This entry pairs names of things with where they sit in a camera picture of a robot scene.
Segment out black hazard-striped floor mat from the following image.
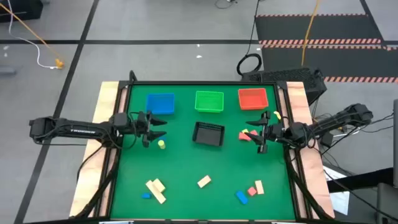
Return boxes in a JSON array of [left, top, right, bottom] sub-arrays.
[[260, 44, 398, 83], [254, 13, 384, 45]]

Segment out white paper sheet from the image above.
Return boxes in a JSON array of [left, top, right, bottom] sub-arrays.
[[323, 166, 351, 216]]

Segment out black table frame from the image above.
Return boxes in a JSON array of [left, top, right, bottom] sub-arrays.
[[73, 70, 333, 224]]

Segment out black power adapter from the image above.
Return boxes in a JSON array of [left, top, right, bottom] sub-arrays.
[[320, 132, 335, 149]]

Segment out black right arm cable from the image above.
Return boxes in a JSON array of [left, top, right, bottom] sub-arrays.
[[273, 116, 292, 147]]

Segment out yellow floor cable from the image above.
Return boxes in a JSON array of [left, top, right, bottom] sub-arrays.
[[300, 0, 321, 67]]

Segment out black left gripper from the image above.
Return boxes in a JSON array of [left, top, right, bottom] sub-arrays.
[[134, 110, 168, 149]]

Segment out black box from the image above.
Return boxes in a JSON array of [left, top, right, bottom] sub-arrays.
[[0, 0, 44, 23]]

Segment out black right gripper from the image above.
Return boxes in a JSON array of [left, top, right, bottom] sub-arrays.
[[245, 111, 286, 154]]

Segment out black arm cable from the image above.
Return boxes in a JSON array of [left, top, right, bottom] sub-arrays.
[[126, 111, 141, 150], [273, 116, 292, 147]]

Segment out green plastic basket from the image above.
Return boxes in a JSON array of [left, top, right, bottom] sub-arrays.
[[195, 90, 224, 113]]

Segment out black coiled floor cable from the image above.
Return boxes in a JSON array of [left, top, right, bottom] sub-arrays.
[[236, 0, 264, 77]]

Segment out red plastic basket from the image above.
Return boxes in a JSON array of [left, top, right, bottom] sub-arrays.
[[238, 88, 269, 111]]

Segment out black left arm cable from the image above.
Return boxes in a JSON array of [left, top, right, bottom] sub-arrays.
[[126, 111, 141, 150]]

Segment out white floor cable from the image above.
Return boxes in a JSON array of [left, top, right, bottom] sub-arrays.
[[7, 0, 58, 69]]

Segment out long wooden block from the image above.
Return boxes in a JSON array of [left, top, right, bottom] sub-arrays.
[[145, 179, 167, 205]]

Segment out blue plastic basket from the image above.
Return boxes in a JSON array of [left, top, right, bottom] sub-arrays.
[[146, 93, 175, 115]]

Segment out blue rectangular block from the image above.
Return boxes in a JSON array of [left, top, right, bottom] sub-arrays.
[[235, 190, 249, 205]]

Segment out yellow rectangular block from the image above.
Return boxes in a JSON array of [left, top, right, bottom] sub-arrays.
[[151, 178, 166, 193]]

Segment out black plastic basket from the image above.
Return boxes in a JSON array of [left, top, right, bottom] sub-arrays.
[[192, 121, 226, 147]]

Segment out orange cable with plug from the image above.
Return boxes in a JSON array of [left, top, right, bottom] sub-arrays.
[[0, 2, 65, 70]]

